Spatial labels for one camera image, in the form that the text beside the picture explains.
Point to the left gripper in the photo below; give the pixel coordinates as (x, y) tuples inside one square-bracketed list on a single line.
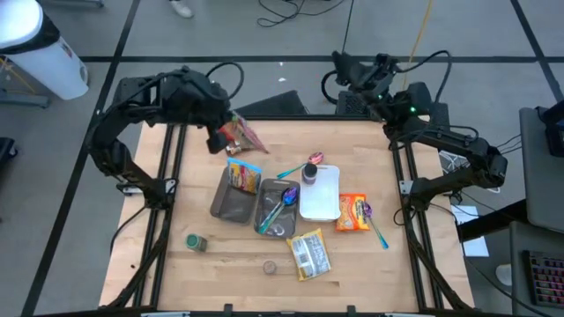
[(218, 119)]

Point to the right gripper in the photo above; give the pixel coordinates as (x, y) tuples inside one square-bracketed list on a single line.
[(379, 75)]

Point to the green red ramen packet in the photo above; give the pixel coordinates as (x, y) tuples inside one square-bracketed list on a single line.
[(249, 136)]

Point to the blue yellow ramen packet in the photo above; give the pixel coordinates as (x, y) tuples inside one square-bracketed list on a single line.
[(244, 178)]

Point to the purple label spice jar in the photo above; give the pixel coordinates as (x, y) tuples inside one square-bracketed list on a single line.
[(309, 174)]

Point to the silver metal spoon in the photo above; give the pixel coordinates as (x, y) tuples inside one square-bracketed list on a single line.
[(277, 230)]

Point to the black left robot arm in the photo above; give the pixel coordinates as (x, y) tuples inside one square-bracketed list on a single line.
[(185, 97)]

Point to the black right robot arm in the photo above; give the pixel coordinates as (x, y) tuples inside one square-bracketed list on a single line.
[(462, 145)]

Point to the black perforated panel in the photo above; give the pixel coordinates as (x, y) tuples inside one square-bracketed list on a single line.
[(350, 105)]

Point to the grey translucent plastic bin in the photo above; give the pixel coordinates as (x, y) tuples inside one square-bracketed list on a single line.
[(231, 207), (266, 198)]

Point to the black wedge panel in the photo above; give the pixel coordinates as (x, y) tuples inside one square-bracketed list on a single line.
[(277, 105)]

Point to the green lid spice jar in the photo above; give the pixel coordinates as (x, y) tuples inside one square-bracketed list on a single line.
[(194, 241)]

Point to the white plastic bin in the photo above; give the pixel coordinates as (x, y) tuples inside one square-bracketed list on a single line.
[(324, 198)]

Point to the person's shoe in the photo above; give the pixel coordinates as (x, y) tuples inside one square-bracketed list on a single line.
[(181, 9)]

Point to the orange ramen noodle packet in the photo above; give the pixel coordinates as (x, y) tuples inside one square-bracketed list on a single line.
[(348, 213)]

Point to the yellow ramen noodle packet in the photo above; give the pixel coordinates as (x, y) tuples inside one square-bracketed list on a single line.
[(308, 254)]

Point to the silver aluminium bar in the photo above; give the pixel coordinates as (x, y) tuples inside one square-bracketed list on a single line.
[(410, 314), (165, 314)]

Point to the white trash can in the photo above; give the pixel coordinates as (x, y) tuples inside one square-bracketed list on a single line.
[(53, 66)]

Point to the grey metal stand foot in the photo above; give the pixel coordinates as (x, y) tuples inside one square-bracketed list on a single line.
[(70, 2), (26, 99)]

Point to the black floor object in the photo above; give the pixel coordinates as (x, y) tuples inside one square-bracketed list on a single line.
[(6, 149)]

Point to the black desk device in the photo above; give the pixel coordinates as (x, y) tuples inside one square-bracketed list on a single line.
[(555, 141)]

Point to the white paper sheet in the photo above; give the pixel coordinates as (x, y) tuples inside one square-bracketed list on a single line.
[(478, 247)]

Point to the grey desk panel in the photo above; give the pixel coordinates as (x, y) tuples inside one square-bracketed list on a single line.
[(542, 185)]

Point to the dark grey desk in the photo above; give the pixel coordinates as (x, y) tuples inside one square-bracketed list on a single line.
[(517, 264)]

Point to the white computer mouse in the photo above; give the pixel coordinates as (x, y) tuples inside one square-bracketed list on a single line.
[(504, 275)]

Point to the backlit keyboard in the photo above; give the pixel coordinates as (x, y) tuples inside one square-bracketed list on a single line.
[(546, 277)]

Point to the black aluminium table frame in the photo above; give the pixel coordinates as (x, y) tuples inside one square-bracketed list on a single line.
[(286, 117)]

